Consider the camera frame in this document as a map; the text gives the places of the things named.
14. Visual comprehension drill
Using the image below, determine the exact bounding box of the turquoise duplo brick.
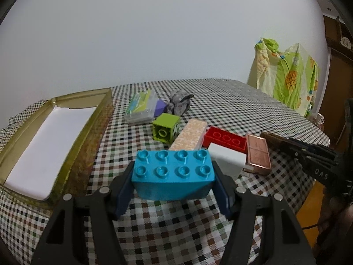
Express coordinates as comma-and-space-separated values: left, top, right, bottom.
132, 149, 215, 201

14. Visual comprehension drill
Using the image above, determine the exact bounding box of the lime green duplo cube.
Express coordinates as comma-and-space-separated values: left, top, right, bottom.
152, 113, 180, 144

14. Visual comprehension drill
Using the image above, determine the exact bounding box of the grey sock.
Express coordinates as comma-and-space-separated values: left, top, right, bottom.
165, 90, 194, 116

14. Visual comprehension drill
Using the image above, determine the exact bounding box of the white block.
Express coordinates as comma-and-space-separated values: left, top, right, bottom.
208, 143, 248, 180

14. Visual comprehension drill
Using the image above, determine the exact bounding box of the rose gold compact case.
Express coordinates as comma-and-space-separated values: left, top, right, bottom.
244, 134, 272, 175

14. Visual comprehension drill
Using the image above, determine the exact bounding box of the red duplo brick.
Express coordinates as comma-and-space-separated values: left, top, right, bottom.
202, 126, 247, 154

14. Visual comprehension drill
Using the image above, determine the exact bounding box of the white mug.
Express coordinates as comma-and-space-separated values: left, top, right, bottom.
314, 113, 325, 131

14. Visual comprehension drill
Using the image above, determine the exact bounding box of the beige speckled block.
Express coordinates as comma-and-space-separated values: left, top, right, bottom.
169, 118, 208, 151

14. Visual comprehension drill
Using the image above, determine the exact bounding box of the checkered tablecloth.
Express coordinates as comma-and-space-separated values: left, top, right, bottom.
1, 79, 330, 264

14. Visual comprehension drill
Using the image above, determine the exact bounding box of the gold tin box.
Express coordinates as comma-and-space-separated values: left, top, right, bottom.
1, 88, 114, 210

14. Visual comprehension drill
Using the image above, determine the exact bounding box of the purple block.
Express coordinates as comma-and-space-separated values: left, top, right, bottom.
154, 100, 167, 117

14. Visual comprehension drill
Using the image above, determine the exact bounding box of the green pineapple print cloth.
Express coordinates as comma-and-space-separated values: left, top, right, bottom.
248, 38, 319, 117

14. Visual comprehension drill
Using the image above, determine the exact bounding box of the brown wooden cabinet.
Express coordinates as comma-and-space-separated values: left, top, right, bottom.
319, 16, 352, 152

